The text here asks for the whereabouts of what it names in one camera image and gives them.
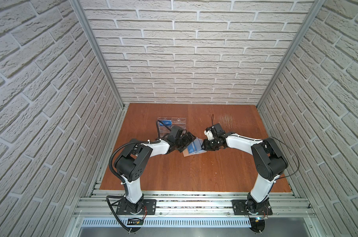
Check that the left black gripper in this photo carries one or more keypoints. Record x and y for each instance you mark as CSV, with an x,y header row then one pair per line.
x,y
184,140

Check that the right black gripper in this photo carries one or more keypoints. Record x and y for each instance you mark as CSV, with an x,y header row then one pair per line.
x,y
206,142

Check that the tan leather card holder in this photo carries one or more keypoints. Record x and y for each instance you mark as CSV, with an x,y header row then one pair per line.
x,y
185,152

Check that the clear plastic organizer box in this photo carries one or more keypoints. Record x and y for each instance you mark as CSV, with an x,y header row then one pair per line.
x,y
176,121

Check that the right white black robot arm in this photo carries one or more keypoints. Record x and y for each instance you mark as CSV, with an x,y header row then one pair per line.
x,y
269,161

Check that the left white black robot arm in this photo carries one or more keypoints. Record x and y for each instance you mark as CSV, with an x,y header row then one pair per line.
x,y
129,161

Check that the blue item in box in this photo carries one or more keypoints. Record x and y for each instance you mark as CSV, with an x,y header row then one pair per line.
x,y
167,122

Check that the perforated metal vent strip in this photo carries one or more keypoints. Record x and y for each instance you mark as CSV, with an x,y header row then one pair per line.
x,y
166,222

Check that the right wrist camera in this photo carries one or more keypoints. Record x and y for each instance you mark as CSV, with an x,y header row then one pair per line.
x,y
214,132

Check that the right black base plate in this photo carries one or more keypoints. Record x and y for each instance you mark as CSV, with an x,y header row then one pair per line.
x,y
250,207

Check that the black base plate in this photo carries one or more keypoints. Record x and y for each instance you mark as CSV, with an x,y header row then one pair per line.
x,y
250,207
143,206

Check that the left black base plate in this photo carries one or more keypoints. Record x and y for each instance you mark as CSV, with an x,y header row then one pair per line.
x,y
143,206

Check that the aluminium rail frame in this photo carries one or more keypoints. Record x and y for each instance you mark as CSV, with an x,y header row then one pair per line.
x,y
289,211

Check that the left corner aluminium post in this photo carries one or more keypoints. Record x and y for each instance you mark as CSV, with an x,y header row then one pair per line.
x,y
83,20

